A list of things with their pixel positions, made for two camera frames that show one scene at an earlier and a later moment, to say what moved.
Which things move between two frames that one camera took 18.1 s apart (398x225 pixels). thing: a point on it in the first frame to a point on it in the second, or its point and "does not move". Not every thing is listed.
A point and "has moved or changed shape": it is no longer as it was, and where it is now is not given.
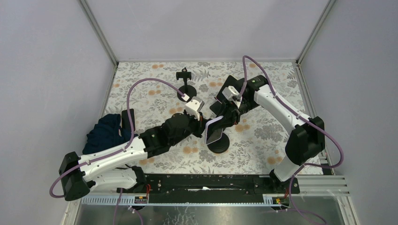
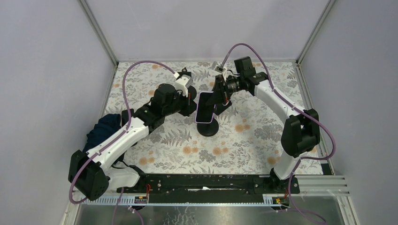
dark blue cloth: [105, 133] does not move
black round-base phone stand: [220, 146] has moved or changed shape
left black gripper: [201, 124] to [189, 101]
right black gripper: [231, 113] to [221, 95]
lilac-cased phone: [214, 130] to [205, 107]
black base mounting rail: [203, 189] does not move
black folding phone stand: [216, 107] does not move
